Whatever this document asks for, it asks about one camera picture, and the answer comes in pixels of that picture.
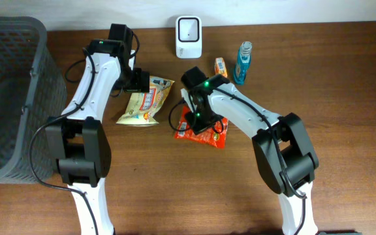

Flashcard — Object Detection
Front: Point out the red candy bag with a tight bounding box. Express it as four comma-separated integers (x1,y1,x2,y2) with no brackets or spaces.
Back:
174,117,228,149

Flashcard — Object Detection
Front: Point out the yellow snack bag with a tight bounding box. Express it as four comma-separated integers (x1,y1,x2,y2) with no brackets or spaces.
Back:
116,76,174,127

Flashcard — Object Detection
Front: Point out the small orange box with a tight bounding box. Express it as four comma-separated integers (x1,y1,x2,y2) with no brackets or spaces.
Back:
214,57,228,78

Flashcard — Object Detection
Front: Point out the blue mouthwash bottle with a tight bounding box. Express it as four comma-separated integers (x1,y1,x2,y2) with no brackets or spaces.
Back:
234,41,253,85

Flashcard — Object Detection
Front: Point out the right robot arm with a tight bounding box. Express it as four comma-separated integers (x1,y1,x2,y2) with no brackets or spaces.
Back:
181,67,319,234

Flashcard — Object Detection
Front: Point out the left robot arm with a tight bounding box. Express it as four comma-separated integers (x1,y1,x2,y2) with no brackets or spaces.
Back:
44,23,149,234

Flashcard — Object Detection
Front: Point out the white barcode scanner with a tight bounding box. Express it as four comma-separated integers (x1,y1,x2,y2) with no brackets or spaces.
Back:
175,16,202,59

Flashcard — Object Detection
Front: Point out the grey plastic mesh basket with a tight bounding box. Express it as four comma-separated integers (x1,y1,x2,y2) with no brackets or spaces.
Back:
0,17,67,184

